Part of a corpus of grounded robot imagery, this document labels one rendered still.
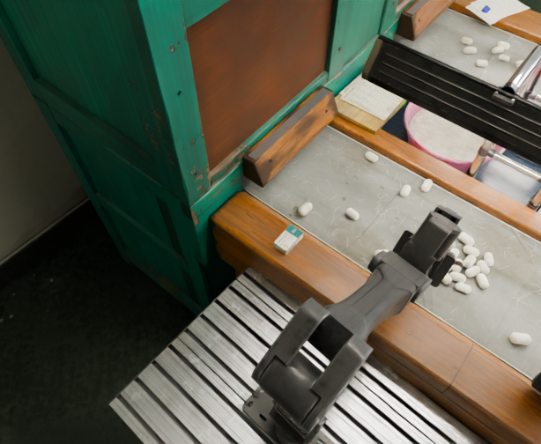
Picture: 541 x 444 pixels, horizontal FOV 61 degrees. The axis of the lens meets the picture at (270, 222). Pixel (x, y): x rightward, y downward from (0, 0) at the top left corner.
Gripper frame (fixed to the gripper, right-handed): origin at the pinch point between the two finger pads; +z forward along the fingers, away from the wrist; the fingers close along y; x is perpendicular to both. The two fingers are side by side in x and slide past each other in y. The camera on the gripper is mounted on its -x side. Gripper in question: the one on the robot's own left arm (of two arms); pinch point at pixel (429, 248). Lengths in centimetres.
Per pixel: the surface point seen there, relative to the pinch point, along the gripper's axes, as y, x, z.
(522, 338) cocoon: -22.8, 6.0, 1.3
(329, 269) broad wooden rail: 14.0, 12.8, -7.1
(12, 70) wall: 122, 17, -8
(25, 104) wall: 122, 27, -2
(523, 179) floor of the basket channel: -8.3, -17.5, 42.6
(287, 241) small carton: 24.2, 12.1, -9.4
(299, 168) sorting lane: 36.3, 2.3, 9.2
